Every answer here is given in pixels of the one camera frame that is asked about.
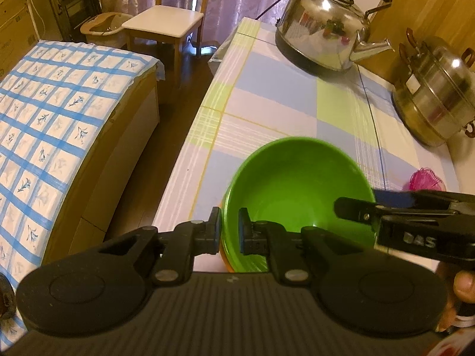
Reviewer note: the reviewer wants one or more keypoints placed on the person's right hand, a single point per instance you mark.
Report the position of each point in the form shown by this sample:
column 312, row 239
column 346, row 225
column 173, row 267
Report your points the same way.
column 464, row 285

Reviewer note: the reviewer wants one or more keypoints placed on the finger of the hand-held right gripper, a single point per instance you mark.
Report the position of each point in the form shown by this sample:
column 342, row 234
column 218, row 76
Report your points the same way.
column 426, row 197
column 354, row 210

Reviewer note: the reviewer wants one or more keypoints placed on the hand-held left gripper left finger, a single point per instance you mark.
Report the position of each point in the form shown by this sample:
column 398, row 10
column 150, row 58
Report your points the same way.
column 216, row 230

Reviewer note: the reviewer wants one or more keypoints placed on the pink patterned plastic bowl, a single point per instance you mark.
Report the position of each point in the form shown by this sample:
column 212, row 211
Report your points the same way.
column 426, row 180

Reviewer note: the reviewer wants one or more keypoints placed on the wooden chair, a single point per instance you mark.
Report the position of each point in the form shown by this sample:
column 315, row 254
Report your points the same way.
column 163, row 22

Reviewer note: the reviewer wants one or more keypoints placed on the black metal rack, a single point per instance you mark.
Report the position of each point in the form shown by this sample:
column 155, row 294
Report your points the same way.
column 70, row 0

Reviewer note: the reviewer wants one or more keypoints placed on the green plastic bowl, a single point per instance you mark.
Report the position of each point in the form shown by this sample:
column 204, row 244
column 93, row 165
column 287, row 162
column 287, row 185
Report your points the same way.
column 297, row 181

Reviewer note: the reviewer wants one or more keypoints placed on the wooden bed frame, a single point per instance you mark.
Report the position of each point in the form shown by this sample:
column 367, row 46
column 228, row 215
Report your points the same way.
column 111, row 163

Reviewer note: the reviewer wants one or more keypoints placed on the beige foot bath basin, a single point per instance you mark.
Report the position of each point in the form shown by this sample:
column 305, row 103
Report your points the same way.
column 105, row 29

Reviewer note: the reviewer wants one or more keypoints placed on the cardboard box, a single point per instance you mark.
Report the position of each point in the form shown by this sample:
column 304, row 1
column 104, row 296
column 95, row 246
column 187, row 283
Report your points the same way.
column 15, row 33

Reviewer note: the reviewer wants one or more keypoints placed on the wooden panel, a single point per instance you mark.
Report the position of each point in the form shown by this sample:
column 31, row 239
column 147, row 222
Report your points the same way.
column 426, row 3

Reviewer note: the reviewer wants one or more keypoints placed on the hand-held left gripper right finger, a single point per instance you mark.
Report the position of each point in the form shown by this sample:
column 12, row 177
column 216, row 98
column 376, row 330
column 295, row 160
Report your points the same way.
column 243, row 233

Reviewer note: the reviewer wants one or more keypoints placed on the dark object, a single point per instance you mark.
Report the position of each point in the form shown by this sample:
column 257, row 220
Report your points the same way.
column 5, row 300

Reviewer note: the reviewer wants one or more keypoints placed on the stainless steel kettle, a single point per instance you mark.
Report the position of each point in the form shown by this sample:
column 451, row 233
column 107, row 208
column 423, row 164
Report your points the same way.
column 319, row 26

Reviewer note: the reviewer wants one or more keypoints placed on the stainless steel steamer pot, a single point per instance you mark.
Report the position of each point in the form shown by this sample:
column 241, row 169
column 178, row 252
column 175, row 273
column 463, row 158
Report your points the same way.
column 434, row 89

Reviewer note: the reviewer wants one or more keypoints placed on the checked tablecloth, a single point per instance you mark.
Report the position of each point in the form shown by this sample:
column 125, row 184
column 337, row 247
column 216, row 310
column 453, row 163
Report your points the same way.
column 267, row 111

